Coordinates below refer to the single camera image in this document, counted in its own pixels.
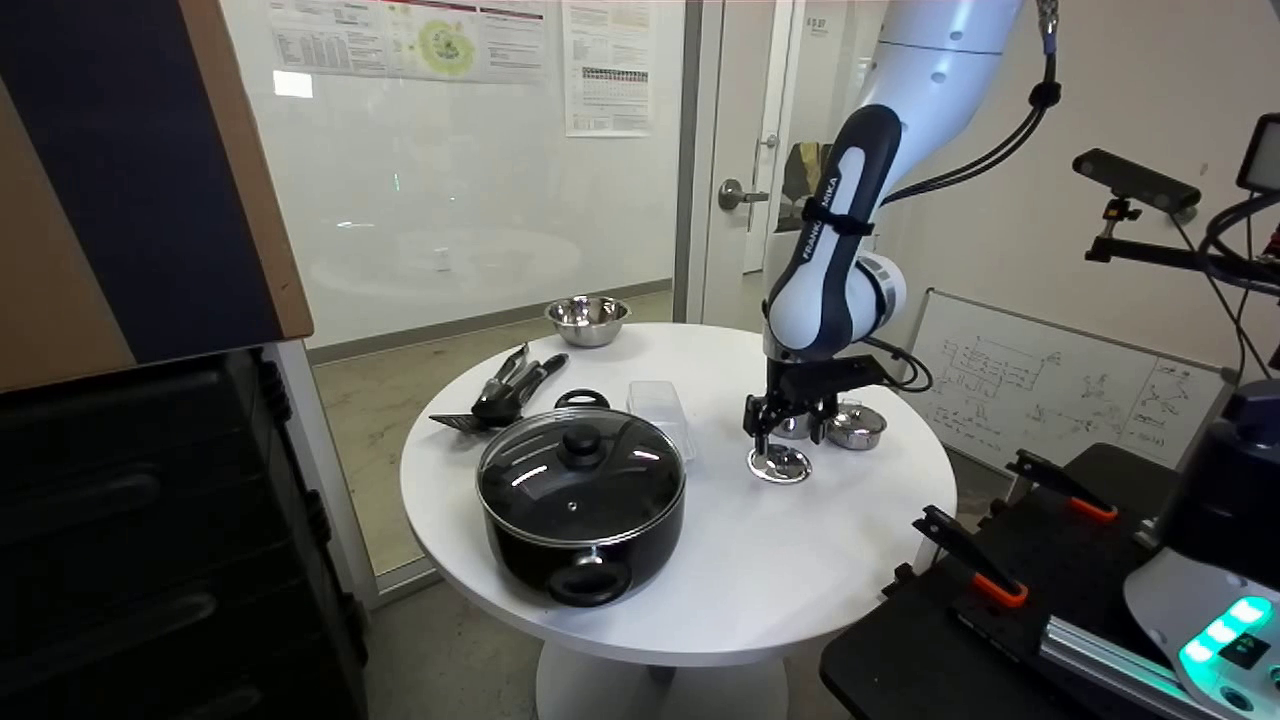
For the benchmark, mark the camera on mount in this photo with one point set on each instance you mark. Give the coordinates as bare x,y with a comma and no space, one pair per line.
1135,182

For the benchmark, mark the small silver lid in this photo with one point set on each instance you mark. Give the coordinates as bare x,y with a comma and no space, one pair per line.
782,466

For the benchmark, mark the black slotted spatula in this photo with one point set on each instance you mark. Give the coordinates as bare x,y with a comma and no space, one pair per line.
462,423

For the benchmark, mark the silver metal bowl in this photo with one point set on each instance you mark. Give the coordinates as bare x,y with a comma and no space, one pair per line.
588,318

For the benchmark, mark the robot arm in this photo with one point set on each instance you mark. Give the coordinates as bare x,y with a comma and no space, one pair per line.
935,70

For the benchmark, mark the clear plastic container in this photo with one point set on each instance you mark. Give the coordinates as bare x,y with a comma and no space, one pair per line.
662,410

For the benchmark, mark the small open silver pot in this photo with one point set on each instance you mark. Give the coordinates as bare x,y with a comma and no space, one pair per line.
795,427

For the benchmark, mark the brown and blue board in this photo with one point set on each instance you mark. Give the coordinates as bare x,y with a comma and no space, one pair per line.
130,170

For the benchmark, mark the large black pot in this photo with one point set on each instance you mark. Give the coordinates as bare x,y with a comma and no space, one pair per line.
590,545

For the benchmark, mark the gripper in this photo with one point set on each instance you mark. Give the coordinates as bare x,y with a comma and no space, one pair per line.
800,378

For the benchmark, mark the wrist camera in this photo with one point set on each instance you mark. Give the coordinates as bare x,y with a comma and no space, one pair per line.
862,372

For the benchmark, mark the wide wall poster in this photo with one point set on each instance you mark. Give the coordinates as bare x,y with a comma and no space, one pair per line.
410,38

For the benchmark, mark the black spoon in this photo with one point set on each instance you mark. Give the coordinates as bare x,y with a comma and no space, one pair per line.
498,404

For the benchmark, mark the black clamp with orange tip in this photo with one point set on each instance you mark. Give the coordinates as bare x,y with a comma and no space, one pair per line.
965,555
1060,485

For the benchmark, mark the tall wall poster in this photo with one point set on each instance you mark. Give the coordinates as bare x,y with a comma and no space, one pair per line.
608,70

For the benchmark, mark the whiteboard with drawings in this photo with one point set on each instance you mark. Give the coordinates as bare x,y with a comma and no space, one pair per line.
1040,385

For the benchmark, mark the black tongs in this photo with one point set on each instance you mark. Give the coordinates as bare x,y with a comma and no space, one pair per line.
508,368

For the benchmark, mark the small silver pot with lid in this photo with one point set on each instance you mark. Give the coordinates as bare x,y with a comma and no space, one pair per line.
857,426

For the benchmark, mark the white door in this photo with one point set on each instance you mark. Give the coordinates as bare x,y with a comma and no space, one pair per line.
740,120

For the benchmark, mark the glass lid with black knob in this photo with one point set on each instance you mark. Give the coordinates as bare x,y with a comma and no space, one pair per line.
580,480

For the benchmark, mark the light panel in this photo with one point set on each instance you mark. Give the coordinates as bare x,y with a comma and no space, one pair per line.
1262,152

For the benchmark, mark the black drawer cabinet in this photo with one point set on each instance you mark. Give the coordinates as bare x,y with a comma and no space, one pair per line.
150,540

